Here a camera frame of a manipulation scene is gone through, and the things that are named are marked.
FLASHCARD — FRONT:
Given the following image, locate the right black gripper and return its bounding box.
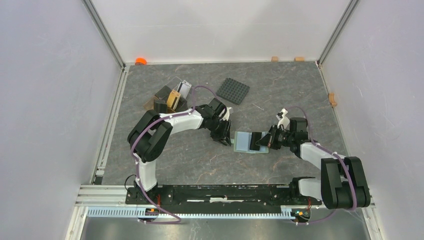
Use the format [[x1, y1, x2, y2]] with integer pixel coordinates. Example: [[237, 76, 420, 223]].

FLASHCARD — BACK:
[[255, 125, 294, 151]]

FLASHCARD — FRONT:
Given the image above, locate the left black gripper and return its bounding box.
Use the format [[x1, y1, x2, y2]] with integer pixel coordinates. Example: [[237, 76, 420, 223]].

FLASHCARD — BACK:
[[208, 117, 232, 147]]

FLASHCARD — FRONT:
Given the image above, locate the green card holder wallet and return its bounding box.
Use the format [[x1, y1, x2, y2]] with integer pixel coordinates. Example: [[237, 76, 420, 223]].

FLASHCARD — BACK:
[[231, 131, 269, 154]]

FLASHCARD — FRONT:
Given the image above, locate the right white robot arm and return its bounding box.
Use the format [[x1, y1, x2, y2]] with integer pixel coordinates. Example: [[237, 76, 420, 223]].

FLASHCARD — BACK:
[[253, 117, 371, 210]]

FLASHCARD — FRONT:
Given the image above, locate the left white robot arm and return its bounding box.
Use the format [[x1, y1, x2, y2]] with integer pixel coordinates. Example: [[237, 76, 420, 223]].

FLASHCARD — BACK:
[[127, 98, 232, 204]]

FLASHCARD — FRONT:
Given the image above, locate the gold credit card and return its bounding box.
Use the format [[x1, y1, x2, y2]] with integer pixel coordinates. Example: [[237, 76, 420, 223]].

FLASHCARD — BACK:
[[166, 89, 181, 110]]

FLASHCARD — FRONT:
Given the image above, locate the dark grey lego baseplate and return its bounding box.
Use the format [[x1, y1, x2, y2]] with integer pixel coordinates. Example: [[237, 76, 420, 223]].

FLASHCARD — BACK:
[[216, 78, 250, 105]]

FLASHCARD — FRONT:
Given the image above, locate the curved wooden block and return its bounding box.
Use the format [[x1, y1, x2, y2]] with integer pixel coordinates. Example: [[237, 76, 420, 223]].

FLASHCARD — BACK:
[[328, 92, 338, 108]]

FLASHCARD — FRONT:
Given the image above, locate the flat wooden block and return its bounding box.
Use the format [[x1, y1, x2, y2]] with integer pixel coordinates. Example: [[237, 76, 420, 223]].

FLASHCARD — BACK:
[[294, 56, 305, 62]]

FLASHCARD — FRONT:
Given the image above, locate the orange round cap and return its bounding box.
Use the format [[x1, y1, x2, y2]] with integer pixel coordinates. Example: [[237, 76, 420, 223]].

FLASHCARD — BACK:
[[134, 57, 147, 66]]

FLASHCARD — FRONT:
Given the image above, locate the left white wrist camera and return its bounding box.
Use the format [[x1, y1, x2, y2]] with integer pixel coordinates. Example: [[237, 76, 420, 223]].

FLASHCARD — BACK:
[[220, 107, 233, 121]]

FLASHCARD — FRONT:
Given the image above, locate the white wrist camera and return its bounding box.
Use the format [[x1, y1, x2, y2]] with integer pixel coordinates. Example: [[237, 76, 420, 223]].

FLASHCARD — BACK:
[[220, 107, 233, 121], [276, 108, 290, 130]]

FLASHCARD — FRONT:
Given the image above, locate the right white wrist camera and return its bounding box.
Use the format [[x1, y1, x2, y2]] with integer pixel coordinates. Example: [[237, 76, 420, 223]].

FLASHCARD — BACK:
[[276, 108, 290, 130]]

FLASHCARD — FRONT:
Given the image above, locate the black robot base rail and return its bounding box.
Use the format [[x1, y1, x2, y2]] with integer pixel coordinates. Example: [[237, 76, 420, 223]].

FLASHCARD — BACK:
[[125, 184, 322, 215]]

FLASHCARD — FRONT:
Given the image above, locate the white slotted cable duct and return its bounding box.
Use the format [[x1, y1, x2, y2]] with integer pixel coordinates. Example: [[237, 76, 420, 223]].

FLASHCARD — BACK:
[[86, 205, 301, 220]]

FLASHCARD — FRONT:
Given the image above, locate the left aluminium frame post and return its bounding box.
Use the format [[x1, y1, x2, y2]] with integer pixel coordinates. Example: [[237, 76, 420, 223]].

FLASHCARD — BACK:
[[82, 0, 126, 69]]

